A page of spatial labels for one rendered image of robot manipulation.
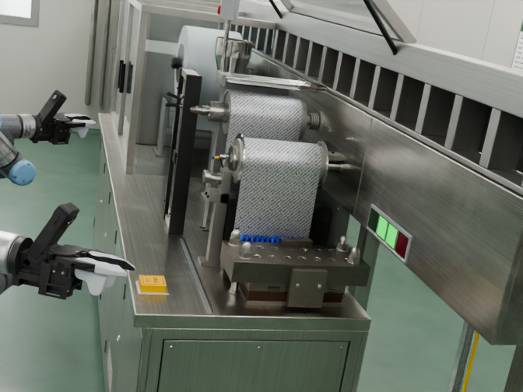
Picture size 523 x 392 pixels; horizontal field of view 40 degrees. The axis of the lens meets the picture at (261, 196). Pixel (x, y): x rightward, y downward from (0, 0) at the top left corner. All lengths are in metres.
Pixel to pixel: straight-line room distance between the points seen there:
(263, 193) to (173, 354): 0.53
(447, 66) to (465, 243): 0.42
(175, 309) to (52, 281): 0.66
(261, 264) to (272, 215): 0.22
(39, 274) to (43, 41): 6.27
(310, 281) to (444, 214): 0.50
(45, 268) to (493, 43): 4.96
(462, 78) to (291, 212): 0.73
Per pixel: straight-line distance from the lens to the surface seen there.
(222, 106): 2.31
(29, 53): 7.57
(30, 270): 1.37
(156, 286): 2.00
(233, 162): 2.08
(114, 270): 1.28
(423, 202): 1.74
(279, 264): 1.97
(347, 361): 2.12
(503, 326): 1.50
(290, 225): 2.16
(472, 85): 1.62
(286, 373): 2.07
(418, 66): 1.85
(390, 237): 1.87
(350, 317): 2.05
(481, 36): 6.10
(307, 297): 2.02
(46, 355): 3.49
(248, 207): 2.10
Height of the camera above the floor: 1.75
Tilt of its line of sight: 16 degrees down
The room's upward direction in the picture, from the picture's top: 9 degrees clockwise
